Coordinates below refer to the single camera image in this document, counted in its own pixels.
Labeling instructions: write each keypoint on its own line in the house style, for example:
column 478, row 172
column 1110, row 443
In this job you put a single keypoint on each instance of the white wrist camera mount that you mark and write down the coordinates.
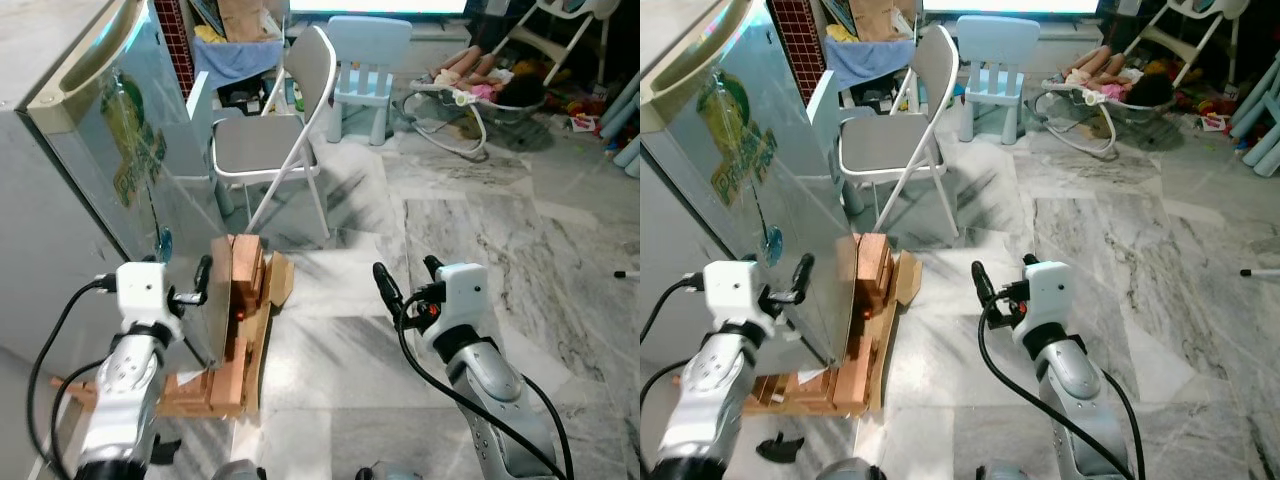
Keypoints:
column 145, row 290
column 462, row 295
column 1050, row 295
column 733, row 290

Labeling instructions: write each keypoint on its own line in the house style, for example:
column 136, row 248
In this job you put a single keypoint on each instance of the baby in pink clothes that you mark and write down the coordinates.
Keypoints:
column 1110, row 72
column 480, row 70

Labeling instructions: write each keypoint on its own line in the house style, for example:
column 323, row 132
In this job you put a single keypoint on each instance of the grey fridge body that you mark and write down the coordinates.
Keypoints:
column 40, row 230
column 665, row 260

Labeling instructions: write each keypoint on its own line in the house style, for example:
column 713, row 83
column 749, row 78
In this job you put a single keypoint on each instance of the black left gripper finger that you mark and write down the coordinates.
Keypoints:
column 803, row 270
column 204, row 272

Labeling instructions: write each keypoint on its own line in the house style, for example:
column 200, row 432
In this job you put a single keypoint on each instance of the yellow plush toy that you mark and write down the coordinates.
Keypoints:
column 840, row 33
column 207, row 33

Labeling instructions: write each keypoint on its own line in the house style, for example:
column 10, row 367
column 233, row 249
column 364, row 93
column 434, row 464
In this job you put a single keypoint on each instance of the grey white folding chair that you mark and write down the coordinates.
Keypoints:
column 260, row 145
column 885, row 145

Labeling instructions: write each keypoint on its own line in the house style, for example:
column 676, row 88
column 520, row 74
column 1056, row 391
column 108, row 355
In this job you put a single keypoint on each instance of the green cartoon sticker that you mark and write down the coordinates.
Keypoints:
column 735, row 135
column 130, row 130

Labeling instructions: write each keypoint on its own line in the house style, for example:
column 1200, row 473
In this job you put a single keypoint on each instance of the silver fridge door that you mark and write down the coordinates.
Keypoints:
column 100, row 200
column 740, row 215

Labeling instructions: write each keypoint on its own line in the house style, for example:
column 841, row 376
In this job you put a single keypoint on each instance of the light blue kids chair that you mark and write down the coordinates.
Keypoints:
column 995, row 45
column 365, row 45

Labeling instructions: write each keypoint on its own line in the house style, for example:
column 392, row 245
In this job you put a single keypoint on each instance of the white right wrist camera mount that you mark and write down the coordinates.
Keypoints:
column 462, row 295
column 1050, row 295

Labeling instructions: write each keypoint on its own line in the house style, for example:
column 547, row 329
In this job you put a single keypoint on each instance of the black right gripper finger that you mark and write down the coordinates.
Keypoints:
column 432, row 266
column 1030, row 260

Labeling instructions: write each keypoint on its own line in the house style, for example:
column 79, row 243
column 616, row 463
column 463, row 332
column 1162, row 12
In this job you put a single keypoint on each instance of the grey robot right leg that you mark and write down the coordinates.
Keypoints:
column 1000, row 472
column 378, row 472

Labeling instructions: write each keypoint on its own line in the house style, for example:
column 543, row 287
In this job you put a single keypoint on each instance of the small red white toy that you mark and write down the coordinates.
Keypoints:
column 583, row 120
column 1213, row 120

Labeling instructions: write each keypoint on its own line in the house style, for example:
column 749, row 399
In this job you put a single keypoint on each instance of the white high chair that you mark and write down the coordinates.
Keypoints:
column 560, row 20
column 1190, row 20

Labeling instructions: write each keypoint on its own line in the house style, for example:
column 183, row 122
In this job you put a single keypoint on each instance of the red tiled pillar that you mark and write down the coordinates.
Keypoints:
column 800, row 40
column 175, row 40

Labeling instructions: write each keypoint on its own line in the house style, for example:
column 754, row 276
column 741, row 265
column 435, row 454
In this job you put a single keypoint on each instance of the television screen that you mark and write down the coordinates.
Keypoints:
column 380, row 5
column 1010, row 5

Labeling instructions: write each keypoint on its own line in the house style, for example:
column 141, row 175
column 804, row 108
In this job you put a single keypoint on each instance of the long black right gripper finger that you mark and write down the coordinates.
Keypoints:
column 984, row 283
column 386, row 283

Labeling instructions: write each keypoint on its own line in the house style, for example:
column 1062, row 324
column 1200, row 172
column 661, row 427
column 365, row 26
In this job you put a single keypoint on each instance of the wooden pallet stand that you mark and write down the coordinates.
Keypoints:
column 245, row 300
column 870, row 290

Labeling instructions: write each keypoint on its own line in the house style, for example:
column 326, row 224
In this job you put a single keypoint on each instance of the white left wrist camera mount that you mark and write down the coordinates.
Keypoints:
column 145, row 290
column 733, row 290

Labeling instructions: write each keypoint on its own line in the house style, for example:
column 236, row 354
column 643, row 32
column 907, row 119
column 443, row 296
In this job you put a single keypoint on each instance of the light blue foam tubes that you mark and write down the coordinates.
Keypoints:
column 1262, row 110
column 620, row 110

